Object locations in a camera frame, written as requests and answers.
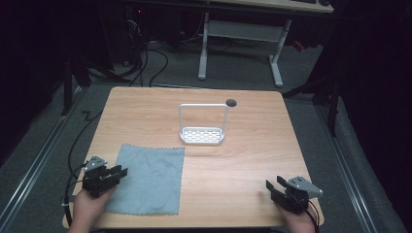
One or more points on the white-legged desk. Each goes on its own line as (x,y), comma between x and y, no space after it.
(246,30)

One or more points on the black metal stand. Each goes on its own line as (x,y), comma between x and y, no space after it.
(69,77)
(332,97)

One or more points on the black round table grommet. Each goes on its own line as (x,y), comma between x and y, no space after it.
(231,103)

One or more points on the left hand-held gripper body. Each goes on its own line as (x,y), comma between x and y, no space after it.
(96,181)

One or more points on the black computer mouse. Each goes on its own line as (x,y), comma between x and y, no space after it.
(324,2)

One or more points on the dark computer tower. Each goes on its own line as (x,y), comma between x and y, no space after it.
(133,32)

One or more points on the black keyboard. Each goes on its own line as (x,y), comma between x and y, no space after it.
(303,1)

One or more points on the blue-grey cloth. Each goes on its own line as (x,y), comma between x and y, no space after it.
(152,181)

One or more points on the metal floor rail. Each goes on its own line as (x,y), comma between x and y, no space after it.
(39,155)
(348,174)

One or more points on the person's right hand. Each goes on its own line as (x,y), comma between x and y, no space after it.
(296,221)

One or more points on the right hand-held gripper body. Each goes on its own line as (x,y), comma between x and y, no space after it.
(299,194)

